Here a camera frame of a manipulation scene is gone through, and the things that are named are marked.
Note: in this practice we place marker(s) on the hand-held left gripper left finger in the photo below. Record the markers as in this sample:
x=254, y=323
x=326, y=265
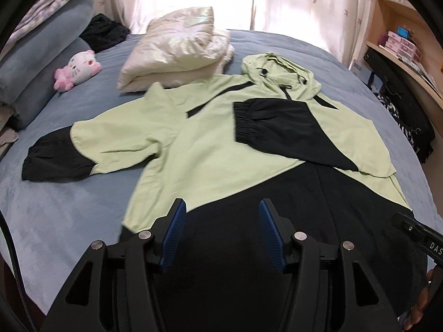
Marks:
x=174, y=235

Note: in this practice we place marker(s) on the black bag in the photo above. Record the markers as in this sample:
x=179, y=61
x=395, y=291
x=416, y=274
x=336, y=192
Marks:
x=398, y=86

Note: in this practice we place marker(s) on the grey folded cloth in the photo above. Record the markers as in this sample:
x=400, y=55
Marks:
x=52, y=29

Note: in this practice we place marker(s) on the stack of pink boxes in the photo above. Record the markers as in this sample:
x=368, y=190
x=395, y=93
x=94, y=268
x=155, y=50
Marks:
x=401, y=45

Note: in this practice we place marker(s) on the person's right hand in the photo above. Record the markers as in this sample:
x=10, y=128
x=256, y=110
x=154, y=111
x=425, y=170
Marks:
x=413, y=313

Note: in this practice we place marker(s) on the wooden shelf unit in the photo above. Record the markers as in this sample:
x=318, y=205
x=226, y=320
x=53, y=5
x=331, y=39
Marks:
x=394, y=10

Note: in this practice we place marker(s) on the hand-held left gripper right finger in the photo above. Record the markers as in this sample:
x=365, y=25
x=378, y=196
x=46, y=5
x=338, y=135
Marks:
x=271, y=235

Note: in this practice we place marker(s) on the green and black hooded jacket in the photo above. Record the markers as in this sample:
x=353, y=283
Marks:
x=207, y=138

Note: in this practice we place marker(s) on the grey-blue pillow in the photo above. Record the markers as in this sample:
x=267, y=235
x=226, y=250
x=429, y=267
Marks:
x=38, y=72

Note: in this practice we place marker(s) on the black and white patterned cloth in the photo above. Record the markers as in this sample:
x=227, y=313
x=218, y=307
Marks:
x=412, y=131

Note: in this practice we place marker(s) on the folded white puffy jacket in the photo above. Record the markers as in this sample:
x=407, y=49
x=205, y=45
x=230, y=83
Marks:
x=173, y=48

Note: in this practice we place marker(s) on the black crumpled cloth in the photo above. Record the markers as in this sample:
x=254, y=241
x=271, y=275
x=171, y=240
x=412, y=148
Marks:
x=103, y=31

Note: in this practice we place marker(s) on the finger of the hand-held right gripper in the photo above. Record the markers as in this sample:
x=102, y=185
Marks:
x=406, y=223

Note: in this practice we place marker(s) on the blue-grey bed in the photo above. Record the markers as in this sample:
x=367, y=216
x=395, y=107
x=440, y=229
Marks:
x=69, y=207

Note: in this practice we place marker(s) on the pink and white plush toy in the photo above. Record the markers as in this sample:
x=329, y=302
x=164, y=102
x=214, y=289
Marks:
x=79, y=69

